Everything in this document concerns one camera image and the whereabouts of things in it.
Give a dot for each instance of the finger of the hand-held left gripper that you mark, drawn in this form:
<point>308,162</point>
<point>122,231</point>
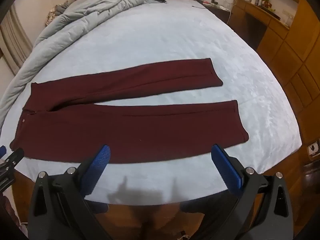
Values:
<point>2,151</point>
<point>15,156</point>

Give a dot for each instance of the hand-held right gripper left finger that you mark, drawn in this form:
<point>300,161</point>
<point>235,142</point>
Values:
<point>98,163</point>

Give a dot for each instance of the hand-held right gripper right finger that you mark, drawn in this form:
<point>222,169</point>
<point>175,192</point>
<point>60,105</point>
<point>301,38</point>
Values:
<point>226,170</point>

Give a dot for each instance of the maroon pants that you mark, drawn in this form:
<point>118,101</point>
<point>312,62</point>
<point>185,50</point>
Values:
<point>130,127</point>

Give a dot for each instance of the beige curtain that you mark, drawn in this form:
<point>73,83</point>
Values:
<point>13,40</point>

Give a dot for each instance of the bed with light blue sheet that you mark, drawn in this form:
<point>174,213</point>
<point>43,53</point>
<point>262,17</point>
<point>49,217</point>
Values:
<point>160,40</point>

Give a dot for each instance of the wooden wardrobe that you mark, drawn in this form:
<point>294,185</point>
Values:
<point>300,47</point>

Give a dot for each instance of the floral patterned cloth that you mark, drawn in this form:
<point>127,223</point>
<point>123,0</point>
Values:
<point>52,16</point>

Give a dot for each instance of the grey duvet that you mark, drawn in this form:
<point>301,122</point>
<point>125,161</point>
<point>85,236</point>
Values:
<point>75,17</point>

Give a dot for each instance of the wooden desk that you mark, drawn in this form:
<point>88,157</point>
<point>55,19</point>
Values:
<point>265,17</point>

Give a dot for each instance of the dark nightstand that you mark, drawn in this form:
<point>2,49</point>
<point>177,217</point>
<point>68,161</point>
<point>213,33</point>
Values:
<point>220,12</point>

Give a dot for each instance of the white wall outlet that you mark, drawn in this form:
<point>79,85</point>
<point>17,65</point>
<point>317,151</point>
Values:
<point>313,149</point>

